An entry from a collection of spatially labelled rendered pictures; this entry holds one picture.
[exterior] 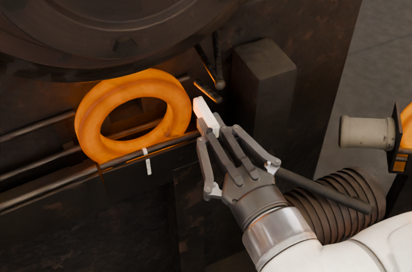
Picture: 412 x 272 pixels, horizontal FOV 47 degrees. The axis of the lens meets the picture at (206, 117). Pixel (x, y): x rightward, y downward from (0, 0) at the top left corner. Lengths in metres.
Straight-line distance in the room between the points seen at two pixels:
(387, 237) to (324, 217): 0.30
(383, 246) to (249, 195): 0.18
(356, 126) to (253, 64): 0.22
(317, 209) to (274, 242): 0.33
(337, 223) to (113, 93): 0.50
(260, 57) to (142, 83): 0.21
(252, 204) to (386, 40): 1.74
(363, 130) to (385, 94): 1.16
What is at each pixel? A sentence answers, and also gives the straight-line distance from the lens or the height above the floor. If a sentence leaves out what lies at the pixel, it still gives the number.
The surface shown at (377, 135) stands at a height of 0.69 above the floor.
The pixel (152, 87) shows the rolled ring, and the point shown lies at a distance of 0.70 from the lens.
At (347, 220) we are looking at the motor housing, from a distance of 0.97.
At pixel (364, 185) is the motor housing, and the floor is 0.53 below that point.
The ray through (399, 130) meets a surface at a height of 0.72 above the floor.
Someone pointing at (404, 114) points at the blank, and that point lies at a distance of 0.87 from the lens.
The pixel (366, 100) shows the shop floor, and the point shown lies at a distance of 1.96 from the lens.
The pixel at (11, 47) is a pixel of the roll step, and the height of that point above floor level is 0.98.
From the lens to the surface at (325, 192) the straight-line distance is 0.92.
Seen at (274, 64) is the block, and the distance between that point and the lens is 0.79.
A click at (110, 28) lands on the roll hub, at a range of 0.49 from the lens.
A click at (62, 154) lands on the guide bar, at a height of 0.70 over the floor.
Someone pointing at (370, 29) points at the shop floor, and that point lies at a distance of 2.35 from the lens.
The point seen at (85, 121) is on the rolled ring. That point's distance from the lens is 0.71.
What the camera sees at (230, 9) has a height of 0.94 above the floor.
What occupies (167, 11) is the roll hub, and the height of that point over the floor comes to 1.02.
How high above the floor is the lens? 1.30
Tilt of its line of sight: 46 degrees down
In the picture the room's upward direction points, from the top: straight up
